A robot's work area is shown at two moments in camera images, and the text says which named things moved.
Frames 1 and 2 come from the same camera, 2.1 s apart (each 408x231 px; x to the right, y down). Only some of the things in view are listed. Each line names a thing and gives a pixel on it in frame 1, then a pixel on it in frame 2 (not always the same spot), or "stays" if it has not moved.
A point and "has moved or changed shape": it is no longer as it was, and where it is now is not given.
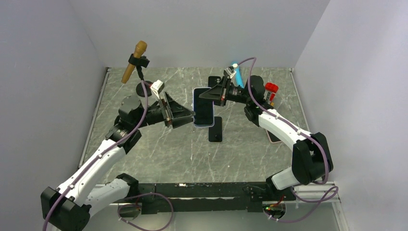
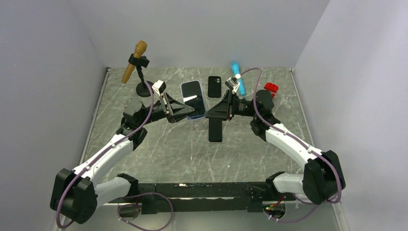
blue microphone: x=240 y=83 stays
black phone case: x=213 y=81 stays
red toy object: x=273 y=88 stays
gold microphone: x=140 y=47 stays
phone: x=203 y=108 has moved or changed shape
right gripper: x=220 y=92 -> x=225 y=109
